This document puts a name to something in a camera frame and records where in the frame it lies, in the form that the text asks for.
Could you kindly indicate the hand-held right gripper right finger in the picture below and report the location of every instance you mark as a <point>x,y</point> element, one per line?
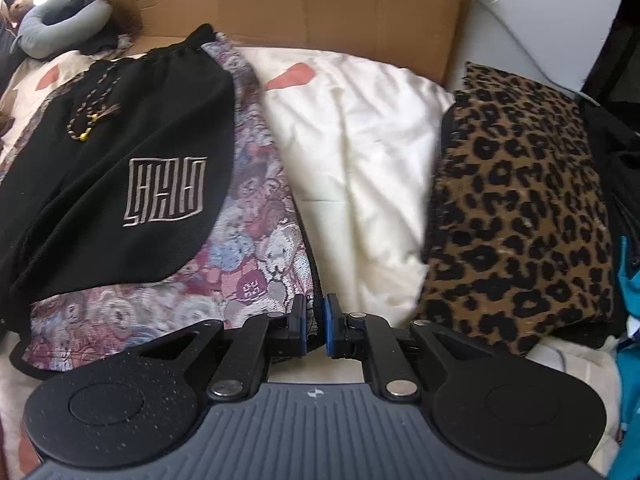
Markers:
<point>330,325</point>

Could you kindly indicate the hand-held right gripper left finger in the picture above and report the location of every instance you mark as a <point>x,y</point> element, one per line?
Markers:
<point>301,325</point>

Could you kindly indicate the brown plush toy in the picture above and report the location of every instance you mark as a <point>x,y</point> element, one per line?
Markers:
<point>17,2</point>

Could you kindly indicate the black garment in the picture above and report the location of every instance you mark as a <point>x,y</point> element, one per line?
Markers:
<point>615,160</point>

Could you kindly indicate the teal cloth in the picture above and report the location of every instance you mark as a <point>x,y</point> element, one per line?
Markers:
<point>627,360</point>

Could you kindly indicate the cream bear print blanket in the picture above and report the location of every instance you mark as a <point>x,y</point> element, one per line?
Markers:
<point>360,160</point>

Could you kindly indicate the black cloth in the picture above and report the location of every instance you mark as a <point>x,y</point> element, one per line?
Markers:
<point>107,42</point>

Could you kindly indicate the leopard print cloth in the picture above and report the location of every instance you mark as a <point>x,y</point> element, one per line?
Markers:
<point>525,200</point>

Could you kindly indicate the grey neck pillow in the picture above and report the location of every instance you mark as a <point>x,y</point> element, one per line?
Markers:
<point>35,30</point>

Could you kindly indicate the folded brown cardboard sheet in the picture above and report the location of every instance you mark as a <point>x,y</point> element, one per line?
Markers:
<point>300,5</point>

